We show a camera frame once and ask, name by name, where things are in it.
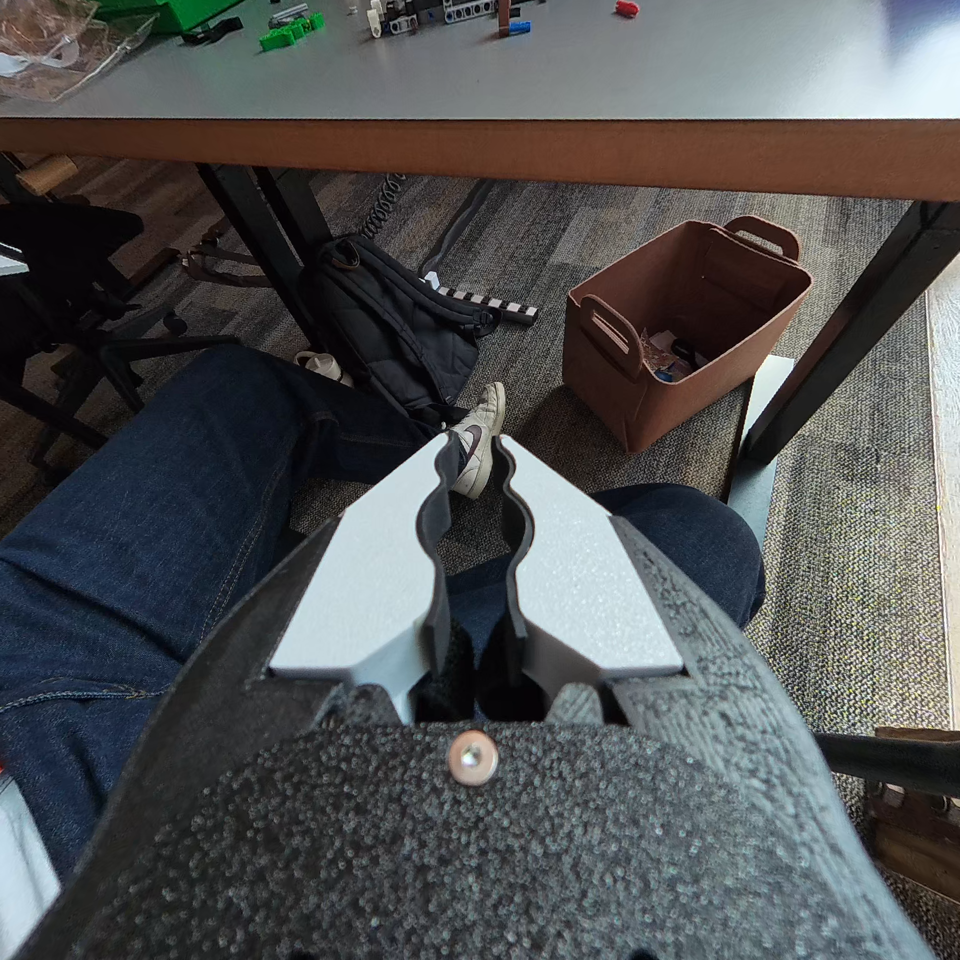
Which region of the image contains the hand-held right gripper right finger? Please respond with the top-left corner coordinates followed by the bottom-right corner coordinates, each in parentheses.
top-left (493, 432), bottom-right (685, 708)

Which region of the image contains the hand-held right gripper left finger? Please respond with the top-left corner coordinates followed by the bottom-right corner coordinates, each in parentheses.
top-left (267, 432), bottom-right (462, 725)

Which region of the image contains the lego chassis assembly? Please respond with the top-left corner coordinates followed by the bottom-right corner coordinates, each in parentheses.
top-left (366, 0), bottom-right (501, 39)

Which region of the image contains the green lego piece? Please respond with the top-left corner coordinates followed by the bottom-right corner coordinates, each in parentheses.
top-left (258, 15), bottom-right (328, 54)

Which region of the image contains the person's right leg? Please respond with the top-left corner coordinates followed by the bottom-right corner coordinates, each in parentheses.
top-left (446, 483), bottom-right (768, 654)

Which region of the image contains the person's leg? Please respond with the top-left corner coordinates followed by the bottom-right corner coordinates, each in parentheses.
top-left (446, 483), bottom-right (768, 654)
top-left (0, 343), bottom-right (453, 886)

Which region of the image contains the person's white sneaker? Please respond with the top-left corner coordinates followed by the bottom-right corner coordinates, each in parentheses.
top-left (447, 381), bottom-right (508, 499)

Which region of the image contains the brown felt basket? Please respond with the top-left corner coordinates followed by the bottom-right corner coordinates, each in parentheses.
top-left (561, 214), bottom-right (816, 456)

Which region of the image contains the person's left leg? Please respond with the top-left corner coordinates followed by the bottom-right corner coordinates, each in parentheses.
top-left (0, 343), bottom-right (453, 886)

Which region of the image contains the small white beige object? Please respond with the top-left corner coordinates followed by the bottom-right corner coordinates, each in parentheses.
top-left (292, 349), bottom-right (355, 389)

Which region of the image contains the grey table foot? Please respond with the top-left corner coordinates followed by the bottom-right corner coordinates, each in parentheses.
top-left (722, 354), bottom-right (798, 505)

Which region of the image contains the dark blue backpack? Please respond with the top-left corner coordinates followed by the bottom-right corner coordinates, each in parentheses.
top-left (302, 234), bottom-right (505, 427)

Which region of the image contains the black white checkered strip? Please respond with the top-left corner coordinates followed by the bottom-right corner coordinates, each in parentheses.
top-left (422, 270), bottom-right (543, 328)

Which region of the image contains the black table leg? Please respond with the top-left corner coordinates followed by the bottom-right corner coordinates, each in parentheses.
top-left (196, 161), bottom-right (340, 355)
top-left (738, 198), bottom-right (960, 466)

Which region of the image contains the black office chair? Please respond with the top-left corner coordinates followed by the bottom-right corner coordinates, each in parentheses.
top-left (0, 201), bottom-right (243, 455)

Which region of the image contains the cardboard tube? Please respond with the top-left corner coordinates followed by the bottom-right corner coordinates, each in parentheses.
top-left (18, 156), bottom-right (81, 198)

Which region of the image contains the green box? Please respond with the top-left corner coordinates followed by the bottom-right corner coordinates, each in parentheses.
top-left (96, 0), bottom-right (243, 36)

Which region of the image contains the clear plastic bag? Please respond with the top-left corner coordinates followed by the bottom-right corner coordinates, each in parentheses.
top-left (0, 0), bottom-right (156, 104)

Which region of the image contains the brown bag strap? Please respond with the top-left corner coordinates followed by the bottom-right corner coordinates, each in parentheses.
top-left (178, 241), bottom-right (273, 291)

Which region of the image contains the grey coiled cable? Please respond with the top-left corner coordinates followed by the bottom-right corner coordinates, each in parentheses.
top-left (358, 171), bottom-right (408, 240)

